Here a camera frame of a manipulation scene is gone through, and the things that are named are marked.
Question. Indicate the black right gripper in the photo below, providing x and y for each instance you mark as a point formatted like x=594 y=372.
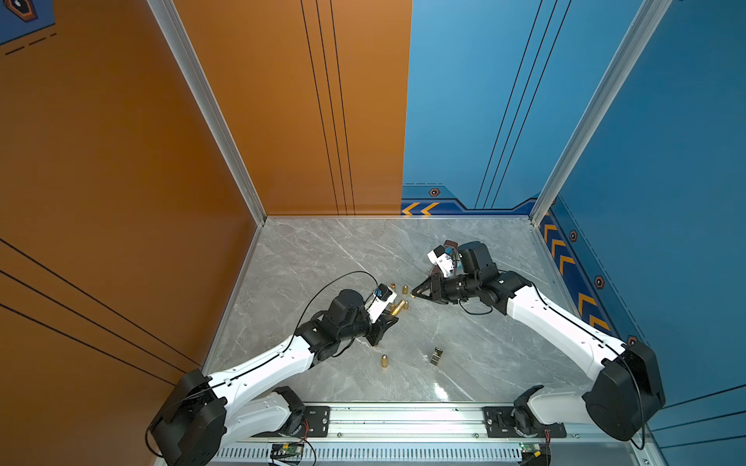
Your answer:
x=435 y=287

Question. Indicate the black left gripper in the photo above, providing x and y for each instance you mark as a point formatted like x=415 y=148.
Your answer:
x=379 y=326

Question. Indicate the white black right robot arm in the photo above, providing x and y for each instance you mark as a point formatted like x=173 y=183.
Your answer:
x=625 y=387

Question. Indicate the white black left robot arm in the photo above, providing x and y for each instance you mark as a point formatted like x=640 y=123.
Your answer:
x=204 y=413

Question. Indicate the black gold square lipstick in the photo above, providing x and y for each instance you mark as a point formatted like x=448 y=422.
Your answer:
x=436 y=356

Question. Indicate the green circuit board left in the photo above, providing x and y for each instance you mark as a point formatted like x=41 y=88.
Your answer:
x=286 y=453

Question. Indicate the green circuit board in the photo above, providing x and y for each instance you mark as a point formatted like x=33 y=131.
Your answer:
x=536 y=455
x=286 y=453

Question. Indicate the green circuit board right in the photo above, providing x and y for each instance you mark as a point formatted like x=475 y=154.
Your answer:
x=536 y=455

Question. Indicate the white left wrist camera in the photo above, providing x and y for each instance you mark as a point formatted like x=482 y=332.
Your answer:
x=380 y=299

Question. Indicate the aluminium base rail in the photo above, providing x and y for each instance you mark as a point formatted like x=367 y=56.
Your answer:
x=426 y=422

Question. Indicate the aluminium corner post right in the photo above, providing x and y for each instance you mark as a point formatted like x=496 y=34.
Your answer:
x=637 y=37

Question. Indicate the aluminium corner post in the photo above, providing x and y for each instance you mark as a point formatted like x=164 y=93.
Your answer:
x=637 y=37
x=174 y=32

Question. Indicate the aluminium corner post left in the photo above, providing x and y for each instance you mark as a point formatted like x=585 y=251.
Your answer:
x=174 y=32

